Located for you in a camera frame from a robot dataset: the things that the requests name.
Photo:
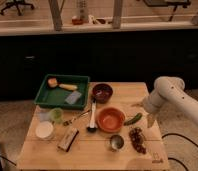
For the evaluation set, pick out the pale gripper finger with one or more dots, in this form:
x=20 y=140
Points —
x=150 y=120

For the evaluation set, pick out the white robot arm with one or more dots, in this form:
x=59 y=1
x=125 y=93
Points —
x=169 y=89

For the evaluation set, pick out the green pepper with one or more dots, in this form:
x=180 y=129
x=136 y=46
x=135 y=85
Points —
x=135 y=119

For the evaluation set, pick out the bunch of dark grapes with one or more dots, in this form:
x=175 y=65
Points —
x=136 y=138

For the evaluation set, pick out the orange bowl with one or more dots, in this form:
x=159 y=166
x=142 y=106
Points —
x=110 y=119

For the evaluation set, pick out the wooden table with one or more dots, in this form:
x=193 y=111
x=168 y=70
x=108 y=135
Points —
x=91 y=151

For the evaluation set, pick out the small metal cup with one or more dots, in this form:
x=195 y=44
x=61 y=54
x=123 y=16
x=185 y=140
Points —
x=116 y=142

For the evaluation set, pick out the dark maroon bowl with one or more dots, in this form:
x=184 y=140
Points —
x=102 y=92

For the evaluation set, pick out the black and white spatula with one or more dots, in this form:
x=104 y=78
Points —
x=92 y=127

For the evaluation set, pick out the grey sponge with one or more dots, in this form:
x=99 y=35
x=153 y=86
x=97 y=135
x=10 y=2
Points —
x=73 y=97

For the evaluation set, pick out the metal fork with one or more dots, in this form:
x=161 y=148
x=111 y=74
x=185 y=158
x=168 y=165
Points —
x=69 y=122

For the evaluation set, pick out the wooden rectangular block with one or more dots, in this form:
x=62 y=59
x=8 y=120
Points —
x=68 y=138

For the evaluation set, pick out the green plastic tray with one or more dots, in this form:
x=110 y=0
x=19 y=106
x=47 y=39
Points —
x=48 y=97

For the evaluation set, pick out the green plastic cup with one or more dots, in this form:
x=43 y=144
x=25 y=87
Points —
x=56 y=115

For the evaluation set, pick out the white round container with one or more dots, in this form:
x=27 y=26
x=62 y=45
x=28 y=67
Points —
x=44 y=130

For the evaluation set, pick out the clear plastic piece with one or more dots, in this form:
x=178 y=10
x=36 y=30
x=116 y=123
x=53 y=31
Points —
x=43 y=116

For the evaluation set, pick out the black office chair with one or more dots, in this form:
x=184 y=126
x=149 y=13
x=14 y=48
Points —
x=17 y=4

